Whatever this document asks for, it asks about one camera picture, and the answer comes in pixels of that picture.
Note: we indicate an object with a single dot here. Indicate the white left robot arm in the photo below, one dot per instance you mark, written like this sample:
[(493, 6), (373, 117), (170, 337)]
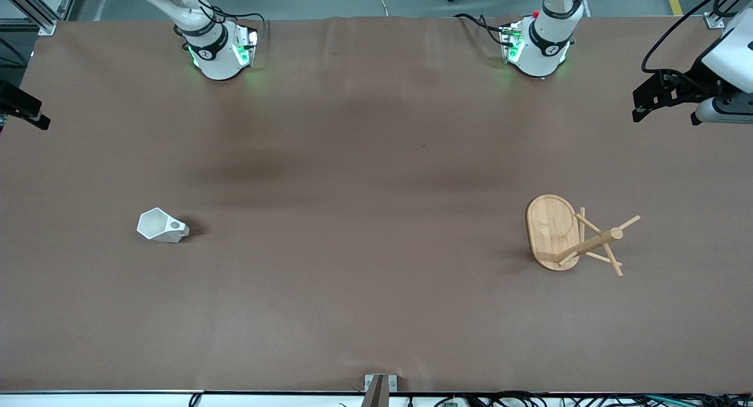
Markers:
[(544, 54)]

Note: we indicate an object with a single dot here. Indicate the grey metal camera bracket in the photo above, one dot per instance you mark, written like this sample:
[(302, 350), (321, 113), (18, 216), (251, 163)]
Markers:
[(376, 392)]

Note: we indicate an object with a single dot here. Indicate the aluminium frame profile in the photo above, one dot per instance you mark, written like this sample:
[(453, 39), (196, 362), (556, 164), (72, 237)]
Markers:
[(715, 22), (41, 22)]

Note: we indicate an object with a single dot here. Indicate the brown table cover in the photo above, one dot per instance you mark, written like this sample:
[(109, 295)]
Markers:
[(365, 248)]

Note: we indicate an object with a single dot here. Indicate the white faceted cup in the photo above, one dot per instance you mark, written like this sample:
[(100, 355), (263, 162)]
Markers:
[(156, 224)]

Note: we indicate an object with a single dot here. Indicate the wooden cup rack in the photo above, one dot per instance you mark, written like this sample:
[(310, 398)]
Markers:
[(550, 230)]

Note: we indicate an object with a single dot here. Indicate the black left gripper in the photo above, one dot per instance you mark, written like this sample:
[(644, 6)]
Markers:
[(696, 81)]

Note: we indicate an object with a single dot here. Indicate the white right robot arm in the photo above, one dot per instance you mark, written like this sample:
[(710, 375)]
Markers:
[(217, 63)]

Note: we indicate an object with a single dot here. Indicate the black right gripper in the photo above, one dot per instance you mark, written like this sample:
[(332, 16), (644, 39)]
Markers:
[(16, 103)]

